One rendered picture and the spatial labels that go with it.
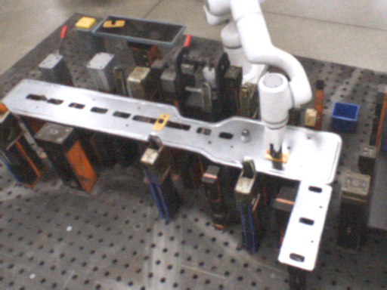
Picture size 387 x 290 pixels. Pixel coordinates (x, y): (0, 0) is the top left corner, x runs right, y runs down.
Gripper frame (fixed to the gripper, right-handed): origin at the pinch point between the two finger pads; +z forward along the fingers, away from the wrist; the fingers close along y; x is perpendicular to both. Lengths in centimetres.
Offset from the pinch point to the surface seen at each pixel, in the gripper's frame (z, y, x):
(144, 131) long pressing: 3, 1, -51
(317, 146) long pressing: 3.0, -7.9, 12.4
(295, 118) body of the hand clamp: 1.5, -18.1, 2.2
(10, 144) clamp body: 8, 16, -102
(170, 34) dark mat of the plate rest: -13, -38, -55
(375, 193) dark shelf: 0.1, 8.4, 33.1
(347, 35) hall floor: 103, -214, -4
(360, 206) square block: 3.5, 11.8, 29.7
